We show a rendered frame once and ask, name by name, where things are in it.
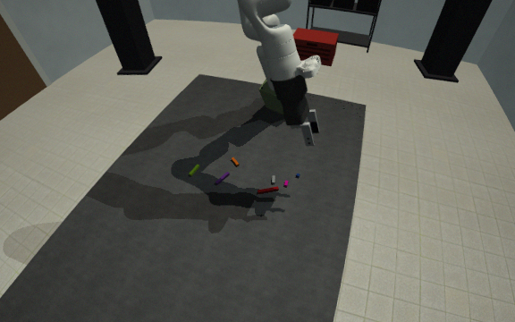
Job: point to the lime green rod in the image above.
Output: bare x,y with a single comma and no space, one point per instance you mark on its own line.
194,170

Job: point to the purple rod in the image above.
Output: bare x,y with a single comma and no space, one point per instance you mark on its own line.
222,178

